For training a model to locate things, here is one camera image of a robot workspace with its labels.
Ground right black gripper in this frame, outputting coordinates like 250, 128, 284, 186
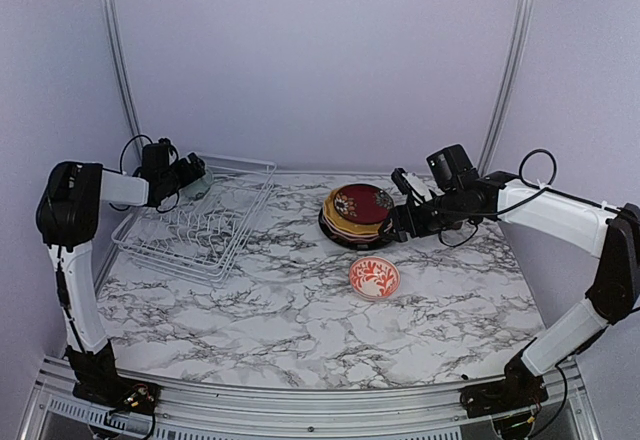
378, 187, 466, 242

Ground pale green glass bowl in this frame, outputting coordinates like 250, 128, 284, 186
181, 167, 214, 200

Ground pink bear plate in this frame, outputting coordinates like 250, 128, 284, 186
319, 214, 379, 242

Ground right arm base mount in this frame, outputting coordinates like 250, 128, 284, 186
460, 378, 549, 418

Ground white wire dish rack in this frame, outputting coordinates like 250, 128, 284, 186
112, 153, 277, 285

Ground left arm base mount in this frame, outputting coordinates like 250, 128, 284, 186
73, 378, 160, 415

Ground yellow polka dot plate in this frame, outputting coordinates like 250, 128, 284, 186
323, 187, 382, 234

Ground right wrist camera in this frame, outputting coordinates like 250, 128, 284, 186
391, 168, 434, 206

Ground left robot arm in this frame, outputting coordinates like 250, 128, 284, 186
36, 138, 206, 405

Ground aluminium front rail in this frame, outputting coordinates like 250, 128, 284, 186
1, 357, 604, 439

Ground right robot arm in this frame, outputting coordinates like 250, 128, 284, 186
381, 144, 639, 408

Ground dark red floral plate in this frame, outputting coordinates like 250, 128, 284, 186
332, 183, 394, 225

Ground black rimmed cream plate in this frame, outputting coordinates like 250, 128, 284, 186
318, 211, 393, 251

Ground white red patterned bowl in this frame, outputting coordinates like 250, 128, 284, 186
349, 256, 401, 301

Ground mauve polka dot plate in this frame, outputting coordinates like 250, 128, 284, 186
319, 221, 390, 244

